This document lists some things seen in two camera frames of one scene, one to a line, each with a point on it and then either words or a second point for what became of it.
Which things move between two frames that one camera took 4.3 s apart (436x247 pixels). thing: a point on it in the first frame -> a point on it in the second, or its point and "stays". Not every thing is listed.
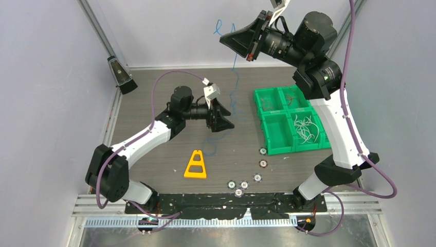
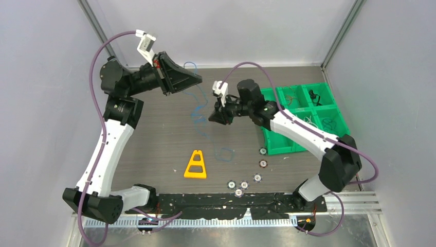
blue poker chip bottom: (238, 193) stays
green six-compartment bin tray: (289, 121) stays
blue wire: (234, 29) -> (204, 121)
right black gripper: (249, 46) -> (220, 115)
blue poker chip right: (257, 177) stays
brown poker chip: (262, 163) stays
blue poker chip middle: (244, 184) stays
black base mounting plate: (279, 205) stays
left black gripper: (218, 123) -> (171, 76)
